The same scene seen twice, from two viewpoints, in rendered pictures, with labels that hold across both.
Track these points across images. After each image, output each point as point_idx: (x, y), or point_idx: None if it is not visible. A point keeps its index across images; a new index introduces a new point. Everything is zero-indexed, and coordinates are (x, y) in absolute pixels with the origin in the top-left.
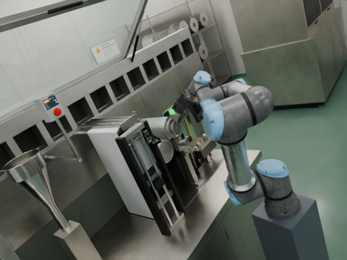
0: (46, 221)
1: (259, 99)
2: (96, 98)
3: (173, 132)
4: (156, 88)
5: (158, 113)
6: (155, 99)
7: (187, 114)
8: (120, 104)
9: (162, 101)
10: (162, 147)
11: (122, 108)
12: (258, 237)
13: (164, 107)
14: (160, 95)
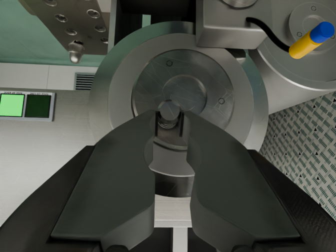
0: None
1: None
2: (199, 244)
3: (230, 85)
4: (23, 193)
5: (63, 129)
6: (47, 168)
7: (76, 181)
8: (172, 218)
9: (26, 150)
10: (324, 57)
11: (172, 205)
12: None
13: (28, 129)
14: (22, 170)
